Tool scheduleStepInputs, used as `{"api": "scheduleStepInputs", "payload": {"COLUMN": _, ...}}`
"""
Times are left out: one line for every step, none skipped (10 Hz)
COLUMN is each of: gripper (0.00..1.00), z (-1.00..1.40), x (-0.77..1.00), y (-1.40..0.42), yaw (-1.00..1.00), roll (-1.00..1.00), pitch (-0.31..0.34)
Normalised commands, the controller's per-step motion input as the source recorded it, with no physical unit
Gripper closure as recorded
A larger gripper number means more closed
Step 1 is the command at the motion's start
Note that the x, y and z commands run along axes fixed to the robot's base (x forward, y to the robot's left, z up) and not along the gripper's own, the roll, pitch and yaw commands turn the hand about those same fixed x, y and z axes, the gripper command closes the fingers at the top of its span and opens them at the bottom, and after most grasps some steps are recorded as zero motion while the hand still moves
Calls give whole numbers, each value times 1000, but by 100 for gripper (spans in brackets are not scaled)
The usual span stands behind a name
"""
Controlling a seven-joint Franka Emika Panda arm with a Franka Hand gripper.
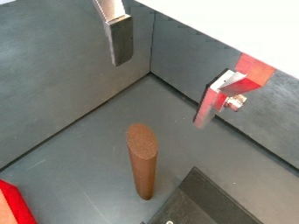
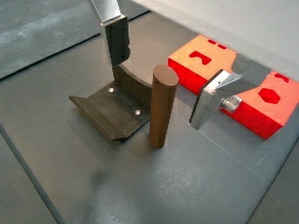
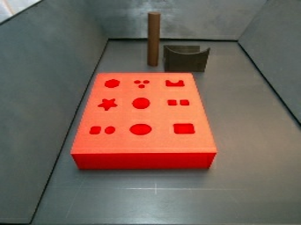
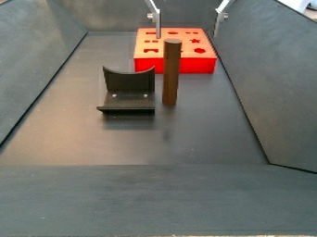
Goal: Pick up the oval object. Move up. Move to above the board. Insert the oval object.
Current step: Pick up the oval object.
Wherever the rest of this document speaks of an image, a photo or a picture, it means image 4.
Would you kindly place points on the red shape sorting board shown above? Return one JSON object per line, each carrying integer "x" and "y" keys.
{"x": 183, "y": 45}

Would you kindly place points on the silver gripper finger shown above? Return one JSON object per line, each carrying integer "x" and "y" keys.
{"x": 219, "y": 11}
{"x": 153, "y": 15}

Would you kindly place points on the black curved peg holder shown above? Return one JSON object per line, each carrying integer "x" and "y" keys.
{"x": 129, "y": 91}

